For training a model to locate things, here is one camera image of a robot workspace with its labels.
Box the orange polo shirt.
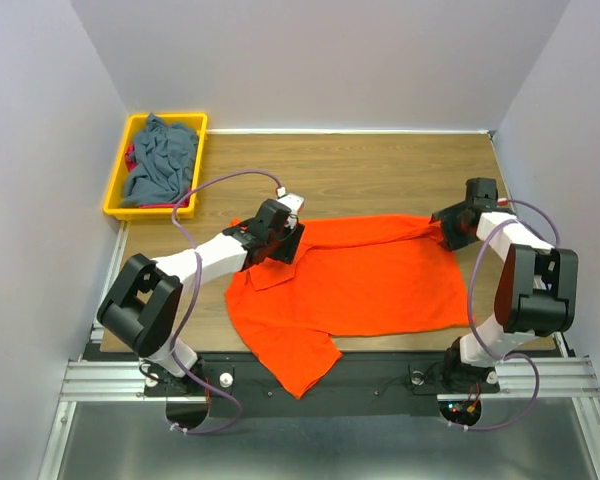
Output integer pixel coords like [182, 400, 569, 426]
[225, 215, 468, 398]

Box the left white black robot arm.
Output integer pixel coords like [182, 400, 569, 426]
[96, 194, 304, 394]

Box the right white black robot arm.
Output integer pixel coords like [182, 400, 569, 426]
[431, 178, 579, 391]

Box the grey t shirt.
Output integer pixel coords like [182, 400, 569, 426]
[120, 114, 199, 208]

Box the yellow plastic bin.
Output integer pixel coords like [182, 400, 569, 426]
[103, 112, 208, 221]

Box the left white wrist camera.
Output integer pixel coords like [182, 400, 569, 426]
[276, 186, 304, 215]

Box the left aluminium side rail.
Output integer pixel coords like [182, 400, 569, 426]
[89, 221, 129, 343]

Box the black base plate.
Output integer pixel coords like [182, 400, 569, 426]
[82, 349, 501, 419]

